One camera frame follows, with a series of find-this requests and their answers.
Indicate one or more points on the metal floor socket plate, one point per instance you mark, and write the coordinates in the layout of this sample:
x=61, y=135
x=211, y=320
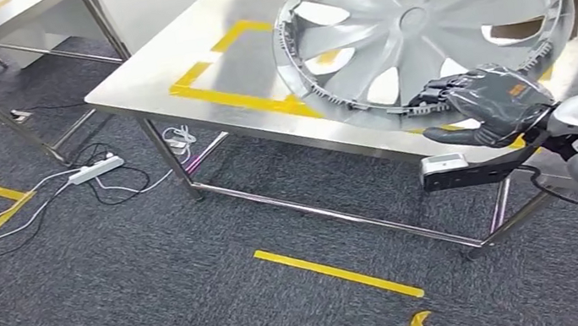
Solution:
x=21, y=114

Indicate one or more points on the yellow floor tape strip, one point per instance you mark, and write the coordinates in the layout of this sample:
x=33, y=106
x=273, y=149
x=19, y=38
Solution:
x=338, y=273

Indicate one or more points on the yellow workbench tape outline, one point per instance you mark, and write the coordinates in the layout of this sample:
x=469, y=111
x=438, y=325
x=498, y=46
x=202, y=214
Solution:
x=235, y=98

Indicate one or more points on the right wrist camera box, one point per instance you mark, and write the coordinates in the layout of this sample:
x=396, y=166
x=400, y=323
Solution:
x=460, y=177

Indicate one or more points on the steel workbench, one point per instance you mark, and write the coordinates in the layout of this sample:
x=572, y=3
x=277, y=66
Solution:
x=153, y=79

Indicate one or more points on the silver plastic wheel cover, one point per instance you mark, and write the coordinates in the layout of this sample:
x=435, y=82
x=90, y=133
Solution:
x=413, y=17

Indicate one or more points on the white power strip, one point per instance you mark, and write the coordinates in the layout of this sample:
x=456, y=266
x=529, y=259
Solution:
x=96, y=169

